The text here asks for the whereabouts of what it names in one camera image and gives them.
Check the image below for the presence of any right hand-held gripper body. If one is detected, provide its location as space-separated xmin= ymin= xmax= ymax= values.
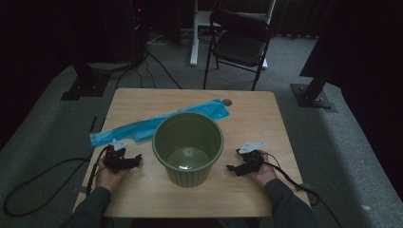
xmin=236 ymin=141 xmax=266 ymax=172

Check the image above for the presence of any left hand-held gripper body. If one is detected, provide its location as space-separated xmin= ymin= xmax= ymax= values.
xmin=104 ymin=138 xmax=134 ymax=174

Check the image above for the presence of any blue plastic bag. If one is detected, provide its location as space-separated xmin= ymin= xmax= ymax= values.
xmin=89 ymin=98 xmax=230 ymax=148

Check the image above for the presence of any green ribbed bin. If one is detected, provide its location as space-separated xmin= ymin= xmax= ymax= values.
xmin=151 ymin=110 xmax=225 ymax=188

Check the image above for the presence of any person's right hand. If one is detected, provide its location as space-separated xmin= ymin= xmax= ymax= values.
xmin=247 ymin=151 xmax=279 ymax=188

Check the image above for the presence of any person's left hand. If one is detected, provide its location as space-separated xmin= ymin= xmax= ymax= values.
xmin=94 ymin=156 xmax=128 ymax=193

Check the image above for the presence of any grey tape piece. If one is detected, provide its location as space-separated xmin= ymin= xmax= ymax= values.
xmin=296 ymin=182 xmax=314 ymax=193

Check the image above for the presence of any black stand base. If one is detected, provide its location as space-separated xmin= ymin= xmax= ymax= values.
xmin=290 ymin=67 xmax=338 ymax=113
xmin=60 ymin=61 xmax=112 ymax=102

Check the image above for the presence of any black folding chair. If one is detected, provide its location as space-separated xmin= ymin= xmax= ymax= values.
xmin=202 ymin=9 xmax=273 ymax=92

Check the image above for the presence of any dark equipment rack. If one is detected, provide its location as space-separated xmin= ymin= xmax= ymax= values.
xmin=98 ymin=0 xmax=150 ymax=66

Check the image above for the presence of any right hand-held gripper cable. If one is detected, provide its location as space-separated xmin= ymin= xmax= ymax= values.
xmin=261 ymin=152 xmax=344 ymax=228

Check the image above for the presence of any hand-held gripper cable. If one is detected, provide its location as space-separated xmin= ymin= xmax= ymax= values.
xmin=261 ymin=152 xmax=344 ymax=228
xmin=3 ymin=145 xmax=109 ymax=219

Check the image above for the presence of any left hand-held gripper cable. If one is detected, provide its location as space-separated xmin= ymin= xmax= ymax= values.
xmin=3 ymin=145 xmax=109 ymax=219

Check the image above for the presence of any black floor cable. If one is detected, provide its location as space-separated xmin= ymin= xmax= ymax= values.
xmin=115 ymin=51 xmax=156 ymax=90
xmin=144 ymin=49 xmax=183 ymax=90

